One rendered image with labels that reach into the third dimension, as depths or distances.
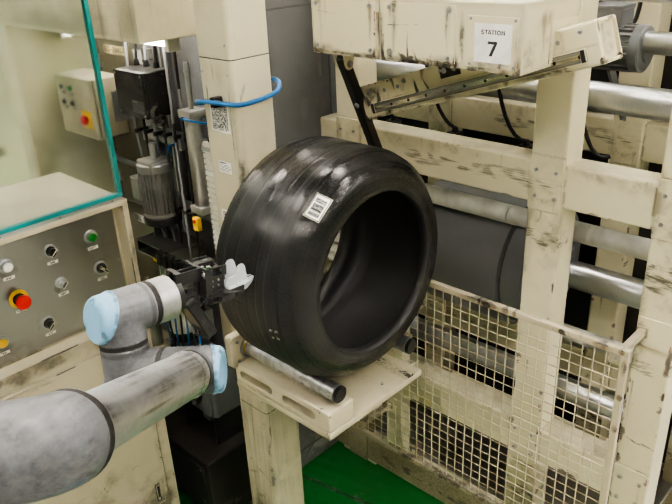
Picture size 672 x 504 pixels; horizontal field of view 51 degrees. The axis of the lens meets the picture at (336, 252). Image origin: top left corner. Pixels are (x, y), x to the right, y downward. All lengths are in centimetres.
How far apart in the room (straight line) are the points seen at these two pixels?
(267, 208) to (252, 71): 39
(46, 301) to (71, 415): 124
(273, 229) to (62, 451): 82
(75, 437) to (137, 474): 161
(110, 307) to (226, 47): 72
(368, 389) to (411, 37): 91
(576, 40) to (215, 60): 83
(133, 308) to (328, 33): 88
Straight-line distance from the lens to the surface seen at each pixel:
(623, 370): 185
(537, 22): 159
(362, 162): 161
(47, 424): 85
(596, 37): 162
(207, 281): 145
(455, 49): 163
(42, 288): 208
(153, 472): 250
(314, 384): 178
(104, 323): 134
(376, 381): 197
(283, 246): 151
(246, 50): 179
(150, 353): 139
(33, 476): 85
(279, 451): 230
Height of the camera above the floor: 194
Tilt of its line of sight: 25 degrees down
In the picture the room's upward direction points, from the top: 3 degrees counter-clockwise
